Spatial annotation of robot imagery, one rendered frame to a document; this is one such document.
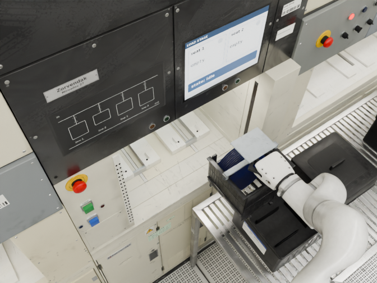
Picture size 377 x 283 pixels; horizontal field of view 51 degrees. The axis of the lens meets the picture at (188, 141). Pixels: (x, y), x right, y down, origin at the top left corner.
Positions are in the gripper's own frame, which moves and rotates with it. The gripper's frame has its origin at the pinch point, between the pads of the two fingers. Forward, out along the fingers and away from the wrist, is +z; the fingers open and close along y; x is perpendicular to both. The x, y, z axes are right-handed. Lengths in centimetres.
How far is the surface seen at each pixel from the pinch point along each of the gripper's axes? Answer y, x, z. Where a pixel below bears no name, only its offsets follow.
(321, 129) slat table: 65, -49, 11
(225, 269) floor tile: 2, -125, -1
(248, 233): -4.5, -42.2, -11.6
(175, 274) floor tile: -24, -125, 13
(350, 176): 48, -39, -18
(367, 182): 52, -39, -24
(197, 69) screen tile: -14.1, 31.9, 14.8
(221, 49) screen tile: -6.0, 35.3, 14.9
